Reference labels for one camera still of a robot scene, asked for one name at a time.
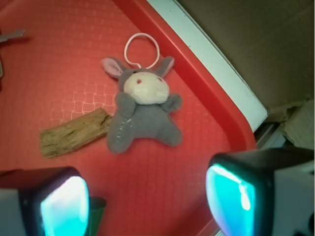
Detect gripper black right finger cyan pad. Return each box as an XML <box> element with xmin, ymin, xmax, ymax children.
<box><xmin>205</xmin><ymin>147</ymin><xmax>315</xmax><ymax>236</ymax></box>

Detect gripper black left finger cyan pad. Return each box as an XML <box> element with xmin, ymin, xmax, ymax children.
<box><xmin>0</xmin><ymin>167</ymin><xmax>90</xmax><ymax>236</ymax></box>

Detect orange plastic carrot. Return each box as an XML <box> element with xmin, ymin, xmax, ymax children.
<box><xmin>86</xmin><ymin>196</ymin><xmax>107</xmax><ymax>236</ymax></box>

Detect brown wood piece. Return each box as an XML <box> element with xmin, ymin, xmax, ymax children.
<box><xmin>39</xmin><ymin>108</ymin><xmax>112</xmax><ymax>158</ymax></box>

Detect red plastic tray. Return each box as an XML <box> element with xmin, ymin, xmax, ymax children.
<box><xmin>0</xmin><ymin>0</ymin><xmax>255</xmax><ymax>236</ymax></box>

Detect brown cardboard box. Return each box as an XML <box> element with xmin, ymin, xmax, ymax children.
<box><xmin>180</xmin><ymin>0</ymin><xmax>315</xmax><ymax>149</ymax></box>

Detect silver key bunch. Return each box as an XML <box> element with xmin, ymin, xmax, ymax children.
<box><xmin>0</xmin><ymin>29</ymin><xmax>26</xmax><ymax>78</ymax></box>

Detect gray plush bunny keychain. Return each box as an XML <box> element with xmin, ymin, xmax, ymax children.
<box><xmin>100</xmin><ymin>32</ymin><xmax>184</xmax><ymax>155</ymax></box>

